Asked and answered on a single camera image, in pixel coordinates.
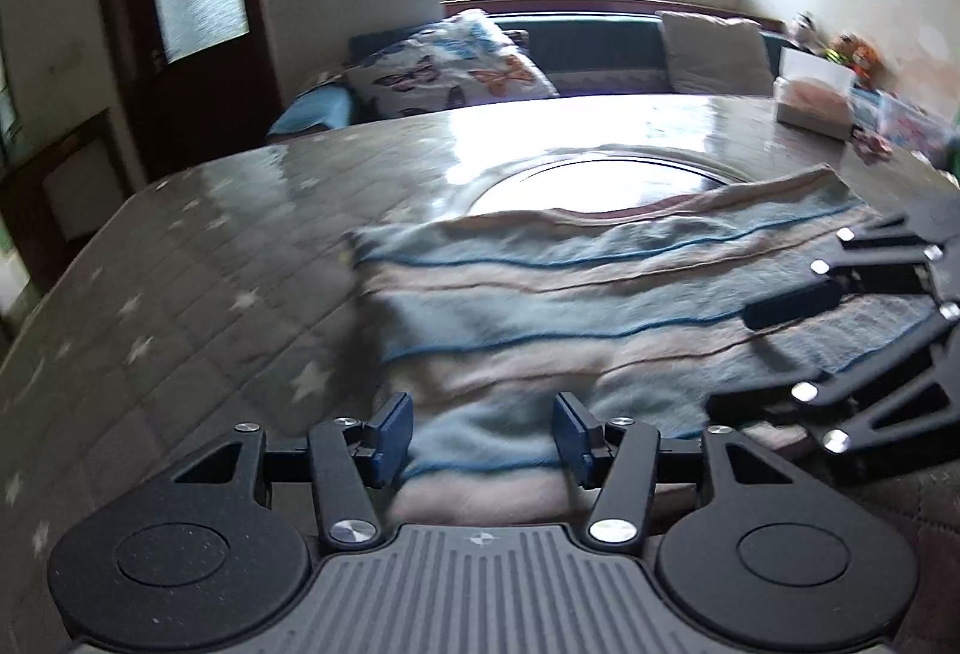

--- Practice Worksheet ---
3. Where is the blue striped knit garment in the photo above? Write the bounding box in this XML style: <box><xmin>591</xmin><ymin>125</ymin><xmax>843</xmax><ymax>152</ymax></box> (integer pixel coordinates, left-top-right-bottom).
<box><xmin>347</xmin><ymin>166</ymin><xmax>931</xmax><ymax>526</ymax></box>

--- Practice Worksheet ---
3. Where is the pink hair clip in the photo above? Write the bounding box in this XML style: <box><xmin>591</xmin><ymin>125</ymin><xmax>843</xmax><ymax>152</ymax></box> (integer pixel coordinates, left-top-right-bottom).
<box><xmin>851</xmin><ymin>127</ymin><xmax>893</xmax><ymax>163</ymax></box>

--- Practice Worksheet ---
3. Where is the round black induction cooktop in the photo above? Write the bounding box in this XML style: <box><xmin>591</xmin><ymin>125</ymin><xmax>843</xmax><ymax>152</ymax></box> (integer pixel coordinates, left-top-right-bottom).
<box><xmin>441</xmin><ymin>145</ymin><xmax>752</xmax><ymax>218</ymax></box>

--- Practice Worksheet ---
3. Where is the pink tissue box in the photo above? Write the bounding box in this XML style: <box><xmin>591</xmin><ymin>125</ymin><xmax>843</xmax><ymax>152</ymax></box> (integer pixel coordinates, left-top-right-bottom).
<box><xmin>773</xmin><ymin>48</ymin><xmax>856</xmax><ymax>142</ymax></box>

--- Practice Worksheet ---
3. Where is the clear plastic storage box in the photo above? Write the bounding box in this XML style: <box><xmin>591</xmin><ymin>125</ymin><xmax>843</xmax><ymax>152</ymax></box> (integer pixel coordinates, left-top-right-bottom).
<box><xmin>877</xmin><ymin>92</ymin><xmax>955</xmax><ymax>168</ymax></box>

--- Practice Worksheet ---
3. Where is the orange plush toy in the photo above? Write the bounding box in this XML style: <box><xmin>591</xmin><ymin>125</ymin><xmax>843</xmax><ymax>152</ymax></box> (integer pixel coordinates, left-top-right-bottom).
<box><xmin>825</xmin><ymin>32</ymin><xmax>880</xmax><ymax>87</ymax></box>

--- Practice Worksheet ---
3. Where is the beige cushion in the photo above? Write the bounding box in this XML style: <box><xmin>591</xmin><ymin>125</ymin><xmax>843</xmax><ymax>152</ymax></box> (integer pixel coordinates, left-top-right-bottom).
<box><xmin>658</xmin><ymin>10</ymin><xmax>775</xmax><ymax>98</ymax></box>

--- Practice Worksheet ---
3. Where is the black white plush toy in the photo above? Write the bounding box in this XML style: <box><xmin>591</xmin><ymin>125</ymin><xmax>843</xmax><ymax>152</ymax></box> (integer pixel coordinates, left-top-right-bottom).
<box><xmin>788</xmin><ymin>12</ymin><xmax>822</xmax><ymax>51</ymax></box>

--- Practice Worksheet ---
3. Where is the blue bench sofa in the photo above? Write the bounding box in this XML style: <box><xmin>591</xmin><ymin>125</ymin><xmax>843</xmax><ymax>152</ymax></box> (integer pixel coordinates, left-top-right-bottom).
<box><xmin>266</xmin><ymin>12</ymin><xmax>790</xmax><ymax>139</ymax></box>

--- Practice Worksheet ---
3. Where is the butterfly print pillow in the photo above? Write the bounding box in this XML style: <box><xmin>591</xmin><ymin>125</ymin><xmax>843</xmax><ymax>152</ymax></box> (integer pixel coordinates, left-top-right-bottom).
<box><xmin>345</xmin><ymin>9</ymin><xmax>558</xmax><ymax>119</ymax></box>

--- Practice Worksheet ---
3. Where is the dark wooden cabinet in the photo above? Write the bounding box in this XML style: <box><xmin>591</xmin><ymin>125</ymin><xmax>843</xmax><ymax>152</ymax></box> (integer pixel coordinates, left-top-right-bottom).
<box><xmin>2</xmin><ymin>111</ymin><xmax>133</xmax><ymax>339</ymax></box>

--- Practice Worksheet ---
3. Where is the dark wooden door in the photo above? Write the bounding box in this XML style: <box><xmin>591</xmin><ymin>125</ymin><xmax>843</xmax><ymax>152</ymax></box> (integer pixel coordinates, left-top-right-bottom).
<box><xmin>99</xmin><ymin>0</ymin><xmax>280</xmax><ymax>181</ymax></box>

